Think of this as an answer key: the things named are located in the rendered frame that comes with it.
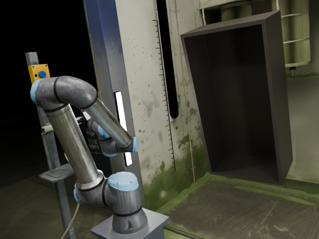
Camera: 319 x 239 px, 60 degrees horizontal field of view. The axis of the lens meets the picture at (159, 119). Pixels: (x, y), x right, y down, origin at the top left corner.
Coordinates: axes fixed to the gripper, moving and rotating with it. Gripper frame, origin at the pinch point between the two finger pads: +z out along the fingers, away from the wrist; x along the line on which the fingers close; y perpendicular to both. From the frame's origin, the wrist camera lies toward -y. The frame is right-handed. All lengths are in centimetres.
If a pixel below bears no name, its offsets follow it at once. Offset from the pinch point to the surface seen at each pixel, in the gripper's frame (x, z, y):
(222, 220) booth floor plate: 75, -48, 127
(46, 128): -19.4, 10.0, 2.9
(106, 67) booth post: 43, 24, -18
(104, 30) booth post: 51, 25, -45
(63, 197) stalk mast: -24, 22, 65
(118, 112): 38.5, 14.7, 17.5
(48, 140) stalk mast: -16.8, 27.3, 18.7
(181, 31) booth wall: 150, 41, -22
